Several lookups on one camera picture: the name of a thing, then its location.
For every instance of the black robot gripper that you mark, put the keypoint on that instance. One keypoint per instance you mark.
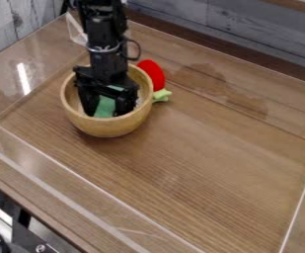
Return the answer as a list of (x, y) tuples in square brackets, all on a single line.
[(104, 78)]

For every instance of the green rectangular block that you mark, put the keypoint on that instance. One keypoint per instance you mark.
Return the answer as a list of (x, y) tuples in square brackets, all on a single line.
[(106, 107)]

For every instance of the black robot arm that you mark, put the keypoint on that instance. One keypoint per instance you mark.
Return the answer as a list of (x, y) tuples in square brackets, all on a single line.
[(104, 24)]

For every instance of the brown wooden bowl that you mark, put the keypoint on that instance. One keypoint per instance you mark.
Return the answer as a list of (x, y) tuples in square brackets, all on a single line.
[(107, 127)]

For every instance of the red plush strawberry toy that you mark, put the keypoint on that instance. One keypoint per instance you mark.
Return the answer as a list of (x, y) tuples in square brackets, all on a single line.
[(152, 70)]

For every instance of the clear acrylic corner bracket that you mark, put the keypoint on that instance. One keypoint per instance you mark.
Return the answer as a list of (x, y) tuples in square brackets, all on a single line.
[(75, 31)]

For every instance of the clear acrylic tray wall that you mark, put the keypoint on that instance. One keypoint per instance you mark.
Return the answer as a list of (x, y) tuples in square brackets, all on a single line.
[(95, 221)]

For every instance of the black table leg bracket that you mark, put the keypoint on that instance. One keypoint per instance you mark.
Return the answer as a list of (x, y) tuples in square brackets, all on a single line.
[(33, 236)]

